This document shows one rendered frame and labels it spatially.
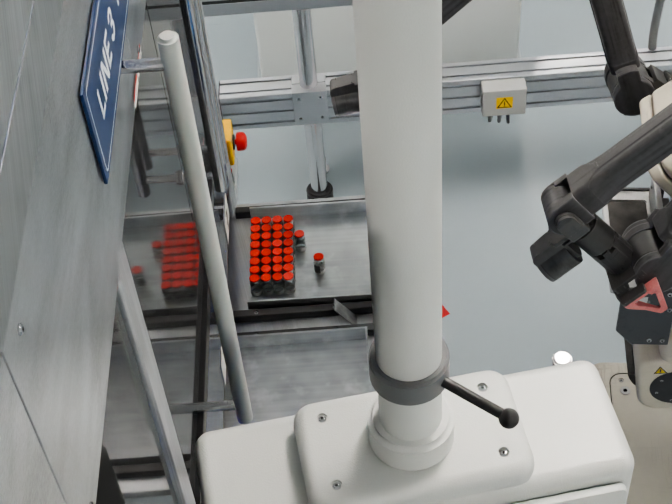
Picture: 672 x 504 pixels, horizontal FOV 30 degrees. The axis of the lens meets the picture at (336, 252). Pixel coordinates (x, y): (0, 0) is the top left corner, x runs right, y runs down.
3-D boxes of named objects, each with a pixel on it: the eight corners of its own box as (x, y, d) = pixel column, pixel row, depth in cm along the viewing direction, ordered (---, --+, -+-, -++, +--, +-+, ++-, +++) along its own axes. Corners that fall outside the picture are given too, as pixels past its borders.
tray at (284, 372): (187, 464, 226) (184, 453, 223) (192, 350, 243) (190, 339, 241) (376, 451, 225) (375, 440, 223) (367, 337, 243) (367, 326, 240)
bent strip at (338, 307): (336, 329, 244) (334, 310, 240) (335, 317, 246) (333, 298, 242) (408, 325, 244) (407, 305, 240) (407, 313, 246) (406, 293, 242)
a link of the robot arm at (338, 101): (385, 61, 224) (383, 37, 231) (322, 74, 226) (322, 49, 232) (398, 116, 232) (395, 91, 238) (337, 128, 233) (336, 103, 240)
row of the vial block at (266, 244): (262, 296, 251) (260, 281, 248) (263, 231, 263) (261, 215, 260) (273, 295, 251) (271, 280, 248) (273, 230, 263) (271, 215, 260)
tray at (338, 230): (249, 313, 249) (247, 302, 246) (251, 218, 266) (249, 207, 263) (420, 302, 248) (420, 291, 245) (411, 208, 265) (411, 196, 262)
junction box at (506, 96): (482, 117, 346) (482, 92, 339) (479, 105, 349) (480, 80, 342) (525, 114, 345) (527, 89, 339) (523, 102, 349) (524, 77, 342)
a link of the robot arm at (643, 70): (675, 91, 231) (669, 75, 235) (634, 65, 227) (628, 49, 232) (641, 125, 236) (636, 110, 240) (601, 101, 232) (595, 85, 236)
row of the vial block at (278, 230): (273, 295, 251) (271, 280, 248) (274, 230, 263) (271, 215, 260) (284, 295, 251) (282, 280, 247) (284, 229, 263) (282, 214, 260)
